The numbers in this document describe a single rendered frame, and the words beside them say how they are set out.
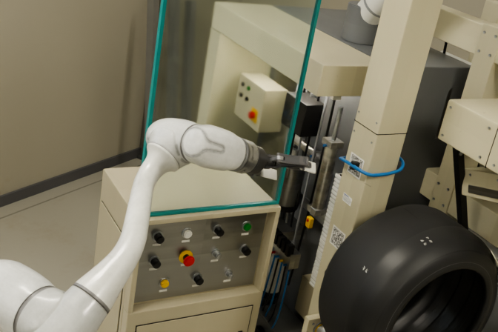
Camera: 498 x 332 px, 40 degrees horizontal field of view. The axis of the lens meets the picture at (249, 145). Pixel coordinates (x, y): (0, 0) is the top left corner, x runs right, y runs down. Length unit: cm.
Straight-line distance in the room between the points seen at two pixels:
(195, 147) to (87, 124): 361
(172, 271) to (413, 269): 88
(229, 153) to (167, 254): 86
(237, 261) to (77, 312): 120
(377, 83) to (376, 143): 20
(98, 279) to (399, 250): 97
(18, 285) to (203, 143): 52
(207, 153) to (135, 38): 372
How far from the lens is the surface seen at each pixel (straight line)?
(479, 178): 254
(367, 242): 220
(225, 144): 168
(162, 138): 177
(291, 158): 184
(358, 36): 285
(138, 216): 165
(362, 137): 237
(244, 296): 269
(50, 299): 156
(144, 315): 254
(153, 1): 506
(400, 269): 212
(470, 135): 237
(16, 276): 163
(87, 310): 154
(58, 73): 487
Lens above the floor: 241
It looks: 22 degrees down
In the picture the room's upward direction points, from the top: 10 degrees clockwise
